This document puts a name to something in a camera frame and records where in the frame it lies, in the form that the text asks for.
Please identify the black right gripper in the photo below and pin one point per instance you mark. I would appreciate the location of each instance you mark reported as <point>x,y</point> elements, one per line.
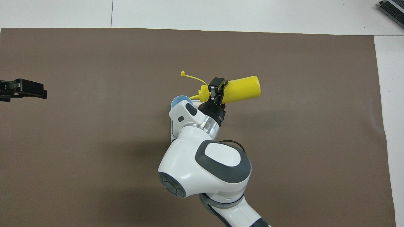
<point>213,112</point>

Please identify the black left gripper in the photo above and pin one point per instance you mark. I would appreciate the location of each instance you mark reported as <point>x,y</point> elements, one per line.
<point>6,91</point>

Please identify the yellow squeeze bottle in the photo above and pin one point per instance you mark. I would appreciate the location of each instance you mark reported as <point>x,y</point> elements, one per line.
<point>243,90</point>

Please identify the light blue plastic cup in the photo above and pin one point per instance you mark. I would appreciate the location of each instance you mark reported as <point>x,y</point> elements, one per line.
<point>178,101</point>

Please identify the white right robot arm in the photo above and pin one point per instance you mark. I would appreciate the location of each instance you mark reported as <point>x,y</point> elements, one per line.
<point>205,164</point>

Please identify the silver digital kitchen scale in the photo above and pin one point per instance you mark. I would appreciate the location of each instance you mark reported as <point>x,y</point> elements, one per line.
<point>173,134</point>

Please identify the brown paper table mat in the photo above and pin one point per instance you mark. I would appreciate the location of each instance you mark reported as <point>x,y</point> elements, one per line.
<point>94,189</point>

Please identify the grey ribbed metal profile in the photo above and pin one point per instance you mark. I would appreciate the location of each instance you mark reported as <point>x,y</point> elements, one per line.
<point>393,9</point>

